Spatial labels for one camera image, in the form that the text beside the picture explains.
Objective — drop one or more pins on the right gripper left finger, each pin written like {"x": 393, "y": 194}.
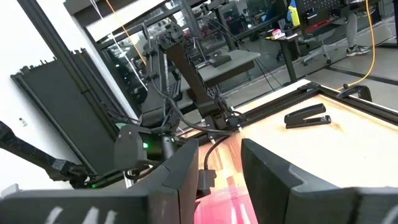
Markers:
{"x": 168, "y": 199}

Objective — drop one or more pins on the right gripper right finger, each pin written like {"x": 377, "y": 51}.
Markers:
{"x": 280, "y": 193}

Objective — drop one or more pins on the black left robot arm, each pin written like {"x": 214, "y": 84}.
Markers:
{"x": 189, "y": 81}

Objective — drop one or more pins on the pink transparent pencil case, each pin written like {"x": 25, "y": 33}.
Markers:
{"x": 224, "y": 208}

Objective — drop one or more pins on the black box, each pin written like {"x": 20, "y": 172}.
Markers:
{"x": 220, "y": 60}

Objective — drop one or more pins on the grey desk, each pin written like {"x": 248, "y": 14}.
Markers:
{"x": 239, "y": 62}

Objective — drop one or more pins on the black stapler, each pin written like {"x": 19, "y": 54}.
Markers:
{"x": 303, "y": 113}

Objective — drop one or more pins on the black standing desk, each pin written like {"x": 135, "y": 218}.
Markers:
{"x": 289, "y": 59}

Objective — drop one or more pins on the office chair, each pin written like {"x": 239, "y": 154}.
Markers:
{"x": 317, "y": 51}

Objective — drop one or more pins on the yellow bottle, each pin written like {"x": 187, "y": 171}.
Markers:
{"x": 294, "y": 17}

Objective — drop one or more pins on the black flat panel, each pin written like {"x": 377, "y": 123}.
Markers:
{"x": 68, "y": 109}

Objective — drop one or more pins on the person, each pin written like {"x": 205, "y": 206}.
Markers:
{"x": 353, "y": 29}

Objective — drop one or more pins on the black aluminium table frame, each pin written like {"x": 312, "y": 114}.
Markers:
{"x": 280, "y": 104}

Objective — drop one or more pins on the black diagonal frame strut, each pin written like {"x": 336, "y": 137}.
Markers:
{"x": 31, "y": 152}

